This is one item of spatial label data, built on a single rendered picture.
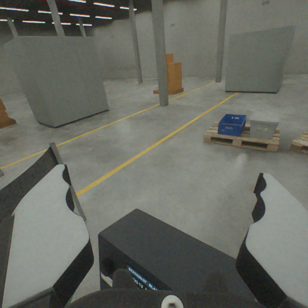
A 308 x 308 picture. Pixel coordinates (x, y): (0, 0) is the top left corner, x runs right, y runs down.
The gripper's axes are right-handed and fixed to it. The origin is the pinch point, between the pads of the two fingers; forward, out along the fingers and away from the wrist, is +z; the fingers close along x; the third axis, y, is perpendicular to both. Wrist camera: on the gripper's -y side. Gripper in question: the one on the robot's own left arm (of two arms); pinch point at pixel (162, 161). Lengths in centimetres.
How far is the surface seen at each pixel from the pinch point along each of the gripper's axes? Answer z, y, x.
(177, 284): 1.1, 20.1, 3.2
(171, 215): 124, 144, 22
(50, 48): 511, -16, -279
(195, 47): 1385, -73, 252
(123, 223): 12.5, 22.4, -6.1
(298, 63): 1026, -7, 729
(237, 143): 269, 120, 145
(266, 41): 667, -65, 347
